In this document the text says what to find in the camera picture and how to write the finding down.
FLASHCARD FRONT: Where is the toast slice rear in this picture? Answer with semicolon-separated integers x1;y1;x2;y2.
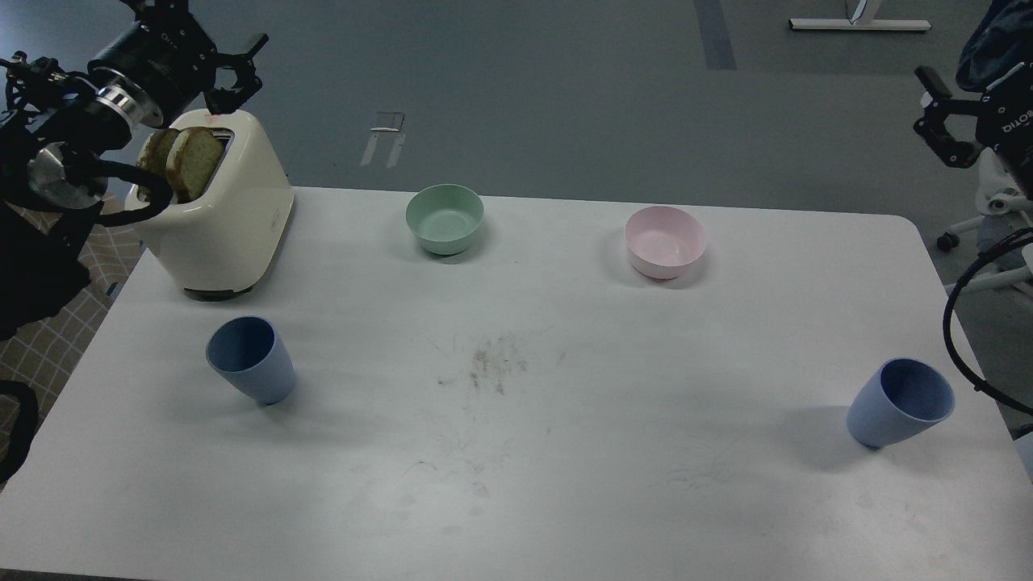
137;128;186;198

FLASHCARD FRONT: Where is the toast slice front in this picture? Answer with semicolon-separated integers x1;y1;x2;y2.
165;127;224;203

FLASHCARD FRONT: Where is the black cable right edge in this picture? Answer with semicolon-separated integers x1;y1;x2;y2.
943;228;1033;417

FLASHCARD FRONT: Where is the cream white toaster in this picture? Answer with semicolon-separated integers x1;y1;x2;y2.
132;109;295;301

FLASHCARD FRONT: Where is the pink bowl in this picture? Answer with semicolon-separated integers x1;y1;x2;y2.
623;206;709;281

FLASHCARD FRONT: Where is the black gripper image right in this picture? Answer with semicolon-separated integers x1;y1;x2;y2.
914;65;1032;169

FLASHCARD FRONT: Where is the white desk leg base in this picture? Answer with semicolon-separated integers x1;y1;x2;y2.
787;1;932;33

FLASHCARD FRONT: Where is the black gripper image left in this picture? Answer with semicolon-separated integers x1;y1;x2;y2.
87;1;270;128

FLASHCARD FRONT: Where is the blue cup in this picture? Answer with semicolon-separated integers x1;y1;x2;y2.
204;316;298;405
847;359;956;449

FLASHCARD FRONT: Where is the green bowl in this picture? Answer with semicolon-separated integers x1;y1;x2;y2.
404;184;486;255

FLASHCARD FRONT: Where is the toast slice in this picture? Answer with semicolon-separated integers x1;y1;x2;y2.
165;127;224;203
137;128;186;198

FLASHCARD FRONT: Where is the checkered cloth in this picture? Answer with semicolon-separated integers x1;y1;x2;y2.
0;222;144;485

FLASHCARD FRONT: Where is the white office chair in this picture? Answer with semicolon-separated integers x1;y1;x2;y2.
936;150;1032;294

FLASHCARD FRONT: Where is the black cable loop left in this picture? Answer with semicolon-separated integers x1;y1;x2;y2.
0;381;40;485

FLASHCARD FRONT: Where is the dark blue jacket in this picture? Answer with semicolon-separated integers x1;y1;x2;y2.
954;1;1032;92

